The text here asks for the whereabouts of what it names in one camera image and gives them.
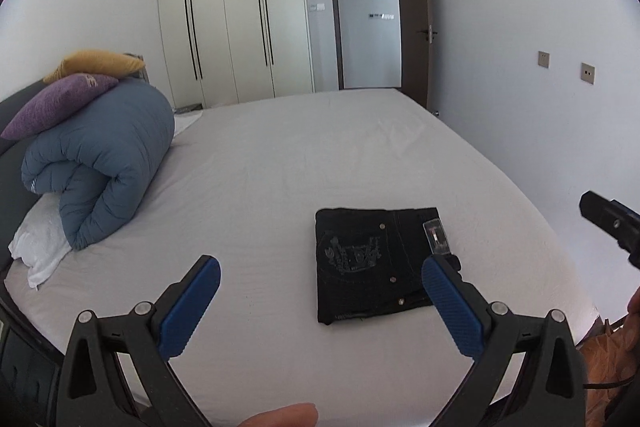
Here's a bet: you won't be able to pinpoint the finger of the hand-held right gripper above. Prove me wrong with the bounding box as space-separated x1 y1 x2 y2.
580 191 640 268

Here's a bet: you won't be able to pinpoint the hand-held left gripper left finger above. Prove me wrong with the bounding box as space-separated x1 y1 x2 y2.
57 254 222 427

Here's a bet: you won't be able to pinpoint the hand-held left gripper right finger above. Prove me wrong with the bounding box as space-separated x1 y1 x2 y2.
421 254 588 427

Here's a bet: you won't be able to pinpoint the black denim pants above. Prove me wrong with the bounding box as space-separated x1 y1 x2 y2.
315 207 453 327

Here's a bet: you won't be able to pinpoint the person's right forearm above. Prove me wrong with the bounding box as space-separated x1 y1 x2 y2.
627 287 640 358

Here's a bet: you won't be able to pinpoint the person's left hand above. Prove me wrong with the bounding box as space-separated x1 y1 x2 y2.
239 402 319 427

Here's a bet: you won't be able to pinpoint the brown crumpled bag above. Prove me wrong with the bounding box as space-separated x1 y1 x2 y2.
584 321 632 385

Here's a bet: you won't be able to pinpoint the white pillow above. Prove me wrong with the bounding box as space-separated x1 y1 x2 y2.
8 194 73 290

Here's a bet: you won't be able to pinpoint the blue rolled duvet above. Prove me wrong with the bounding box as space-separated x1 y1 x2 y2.
21 83 176 251

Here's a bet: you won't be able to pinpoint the bed with white sheet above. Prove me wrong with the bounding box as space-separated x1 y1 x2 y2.
2 88 598 427

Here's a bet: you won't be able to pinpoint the purple pillow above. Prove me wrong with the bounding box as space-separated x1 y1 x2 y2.
0 73 120 140

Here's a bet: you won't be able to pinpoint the yellow pillow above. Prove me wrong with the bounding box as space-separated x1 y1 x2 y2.
42 50 147 84

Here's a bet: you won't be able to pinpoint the dark grey headboard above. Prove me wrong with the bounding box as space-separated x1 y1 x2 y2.
0 79 56 275

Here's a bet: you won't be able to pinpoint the brown wooden door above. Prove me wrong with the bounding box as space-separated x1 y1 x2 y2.
395 0 437 110

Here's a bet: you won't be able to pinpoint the black cable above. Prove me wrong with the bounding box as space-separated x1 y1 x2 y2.
582 374 640 392

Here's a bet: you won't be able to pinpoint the cream wardrobe with black handles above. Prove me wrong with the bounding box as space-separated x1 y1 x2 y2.
156 0 316 110

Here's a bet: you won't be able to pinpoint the brown door frame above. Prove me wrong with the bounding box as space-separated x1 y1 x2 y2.
326 0 403 90

